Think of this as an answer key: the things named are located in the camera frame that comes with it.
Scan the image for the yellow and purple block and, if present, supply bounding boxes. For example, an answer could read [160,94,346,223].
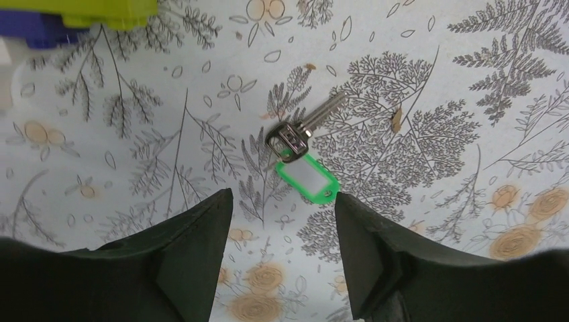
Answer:
[1,0,158,49]

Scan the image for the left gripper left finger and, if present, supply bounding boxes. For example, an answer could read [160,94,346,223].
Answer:
[1,189,234,321]

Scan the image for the key with green tag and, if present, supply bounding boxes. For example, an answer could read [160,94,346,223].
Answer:
[264,91,348,205]

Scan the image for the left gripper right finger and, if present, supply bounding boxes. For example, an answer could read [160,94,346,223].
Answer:
[334,193,568,322]

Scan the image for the floral patterned mat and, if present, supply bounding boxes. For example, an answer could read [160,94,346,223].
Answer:
[1,1,568,321]

